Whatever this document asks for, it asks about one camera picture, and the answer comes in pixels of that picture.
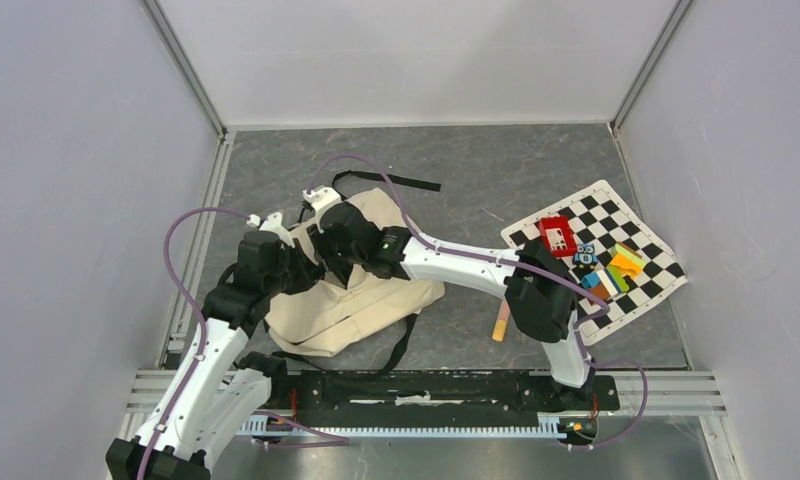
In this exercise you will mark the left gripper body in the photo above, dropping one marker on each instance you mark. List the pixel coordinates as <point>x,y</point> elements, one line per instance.
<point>298,278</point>

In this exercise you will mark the black white chessboard mat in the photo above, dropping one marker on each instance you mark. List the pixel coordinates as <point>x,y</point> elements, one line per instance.
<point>598,215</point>

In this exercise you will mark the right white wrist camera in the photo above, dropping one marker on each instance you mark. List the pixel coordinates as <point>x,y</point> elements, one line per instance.
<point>320,199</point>

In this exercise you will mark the red toy block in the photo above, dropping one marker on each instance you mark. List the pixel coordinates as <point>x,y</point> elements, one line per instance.
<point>557,236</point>

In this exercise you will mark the beige canvas backpack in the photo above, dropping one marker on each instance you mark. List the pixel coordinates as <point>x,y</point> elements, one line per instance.
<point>330,317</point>

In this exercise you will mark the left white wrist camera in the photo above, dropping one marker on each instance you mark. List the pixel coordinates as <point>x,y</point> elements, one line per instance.
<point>273,224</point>

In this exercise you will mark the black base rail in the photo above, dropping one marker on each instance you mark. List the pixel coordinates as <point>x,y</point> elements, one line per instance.
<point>444,402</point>

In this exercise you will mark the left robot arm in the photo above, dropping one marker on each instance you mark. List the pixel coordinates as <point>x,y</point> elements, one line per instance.
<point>215,389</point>

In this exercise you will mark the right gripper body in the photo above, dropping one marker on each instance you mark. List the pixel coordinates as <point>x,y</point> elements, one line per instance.
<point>332,256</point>

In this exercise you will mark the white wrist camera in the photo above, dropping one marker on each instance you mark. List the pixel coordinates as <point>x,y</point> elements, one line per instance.
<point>320,199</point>
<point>273,224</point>

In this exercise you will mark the colourful toy block pile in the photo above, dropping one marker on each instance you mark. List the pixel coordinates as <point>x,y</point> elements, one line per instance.
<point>609,281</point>

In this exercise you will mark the blue owl figure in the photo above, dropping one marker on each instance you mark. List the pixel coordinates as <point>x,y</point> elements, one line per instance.
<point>585,257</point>

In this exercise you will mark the orange highlighter pen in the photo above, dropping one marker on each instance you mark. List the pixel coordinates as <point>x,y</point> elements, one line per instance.
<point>499,330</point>

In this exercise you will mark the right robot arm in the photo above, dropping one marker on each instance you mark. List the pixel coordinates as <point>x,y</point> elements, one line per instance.
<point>535,285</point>

